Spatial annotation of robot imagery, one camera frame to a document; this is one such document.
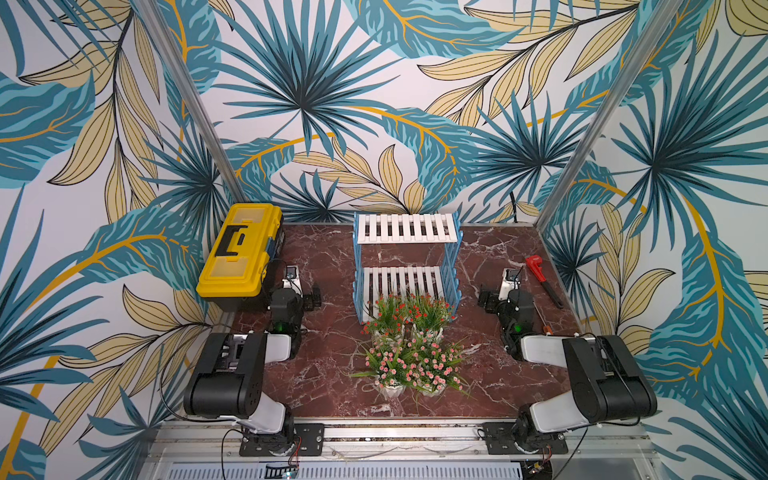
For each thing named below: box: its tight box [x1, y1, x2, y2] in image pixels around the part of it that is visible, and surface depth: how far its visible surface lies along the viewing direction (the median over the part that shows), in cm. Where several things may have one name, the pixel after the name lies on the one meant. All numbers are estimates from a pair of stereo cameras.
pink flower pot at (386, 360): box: [350, 334, 406, 398], surface depth 74 cm
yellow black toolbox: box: [196, 203, 285, 298], surface depth 90 cm
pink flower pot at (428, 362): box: [396, 330, 465, 396], surface depth 73 cm
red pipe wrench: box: [526, 255, 564, 309], surface depth 108 cm
